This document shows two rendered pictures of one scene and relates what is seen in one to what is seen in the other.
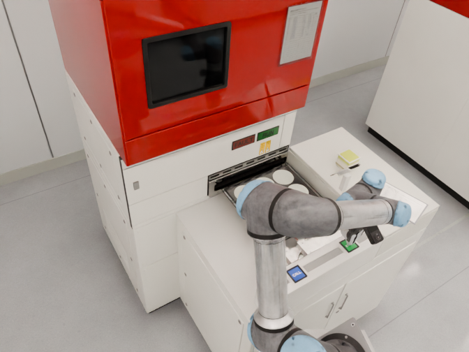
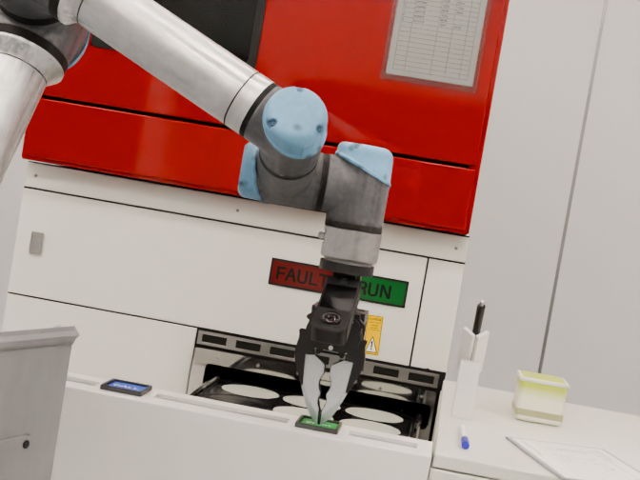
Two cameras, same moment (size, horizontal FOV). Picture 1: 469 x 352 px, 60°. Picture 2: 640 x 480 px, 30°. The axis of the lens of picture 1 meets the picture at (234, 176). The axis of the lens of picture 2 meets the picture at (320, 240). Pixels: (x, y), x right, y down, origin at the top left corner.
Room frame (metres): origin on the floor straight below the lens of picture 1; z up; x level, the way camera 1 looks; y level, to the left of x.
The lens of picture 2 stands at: (-0.18, -1.48, 1.28)
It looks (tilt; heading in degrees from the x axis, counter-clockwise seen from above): 3 degrees down; 43
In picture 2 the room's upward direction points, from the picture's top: 10 degrees clockwise
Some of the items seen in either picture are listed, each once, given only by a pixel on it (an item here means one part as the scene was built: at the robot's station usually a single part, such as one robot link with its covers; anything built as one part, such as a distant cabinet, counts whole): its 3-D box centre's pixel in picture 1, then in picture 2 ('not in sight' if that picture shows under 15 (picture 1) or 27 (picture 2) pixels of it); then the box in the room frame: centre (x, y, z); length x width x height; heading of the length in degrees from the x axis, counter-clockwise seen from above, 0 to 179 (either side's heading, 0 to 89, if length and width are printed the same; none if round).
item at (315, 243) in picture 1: (319, 246); not in sight; (1.03, -0.37, 0.87); 0.36 x 0.08 x 0.03; 126
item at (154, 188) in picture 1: (216, 163); (227, 307); (1.31, 0.08, 1.02); 0.82 x 0.03 x 0.40; 126
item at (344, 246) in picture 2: not in sight; (348, 247); (0.99, -0.46, 1.20); 0.08 x 0.08 x 0.05
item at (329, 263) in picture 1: (320, 269); (215, 461); (0.91, -0.36, 0.89); 0.55 x 0.09 x 0.14; 126
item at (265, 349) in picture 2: (250, 162); (316, 358); (1.40, -0.07, 0.96); 0.44 x 0.01 x 0.02; 126
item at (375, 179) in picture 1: (370, 186); (357, 187); (0.99, -0.46, 1.28); 0.09 x 0.08 x 0.11; 136
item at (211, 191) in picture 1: (249, 172); (310, 394); (1.40, -0.07, 0.89); 0.44 x 0.02 x 0.10; 126
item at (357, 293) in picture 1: (289, 272); not in sight; (1.20, -0.33, 0.41); 0.97 x 0.64 x 0.82; 126
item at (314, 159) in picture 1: (356, 185); (547, 478); (1.39, -0.57, 0.89); 0.62 x 0.35 x 0.14; 36
